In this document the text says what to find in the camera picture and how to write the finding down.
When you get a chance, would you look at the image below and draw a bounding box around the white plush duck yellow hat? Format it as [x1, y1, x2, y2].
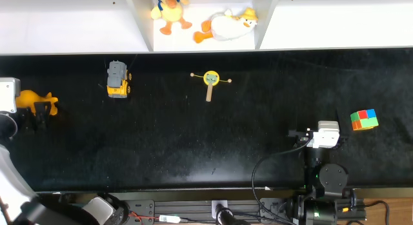
[193, 7, 259, 44]

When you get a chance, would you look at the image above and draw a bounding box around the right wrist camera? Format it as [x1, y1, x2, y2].
[310, 120, 341, 150]

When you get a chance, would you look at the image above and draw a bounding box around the black cable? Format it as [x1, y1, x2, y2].
[251, 138, 313, 225]

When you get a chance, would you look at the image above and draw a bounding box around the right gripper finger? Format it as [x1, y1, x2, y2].
[287, 129, 312, 143]

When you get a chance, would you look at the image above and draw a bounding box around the white shelf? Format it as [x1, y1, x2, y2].
[0, 0, 413, 55]

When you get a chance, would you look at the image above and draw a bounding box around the yellow wooden rattle drum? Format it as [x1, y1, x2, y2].
[190, 70, 233, 103]

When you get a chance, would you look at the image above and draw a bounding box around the many-coloured puzzle cube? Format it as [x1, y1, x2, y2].
[350, 108, 379, 132]

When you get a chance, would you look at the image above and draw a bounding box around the orange dinosaur toy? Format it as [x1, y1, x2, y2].
[15, 89, 59, 117]

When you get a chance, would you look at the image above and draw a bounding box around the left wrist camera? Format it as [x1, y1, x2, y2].
[0, 77, 21, 115]

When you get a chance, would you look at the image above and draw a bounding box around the mounting rail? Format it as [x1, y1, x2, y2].
[125, 198, 391, 225]

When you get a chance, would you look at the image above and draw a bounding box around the grey and yellow toy truck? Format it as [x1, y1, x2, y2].
[106, 60, 133, 99]

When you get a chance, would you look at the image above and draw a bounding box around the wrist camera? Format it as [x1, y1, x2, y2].
[0, 77, 21, 115]
[310, 120, 341, 150]

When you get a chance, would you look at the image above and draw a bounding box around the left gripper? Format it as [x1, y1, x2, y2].
[14, 101, 53, 132]

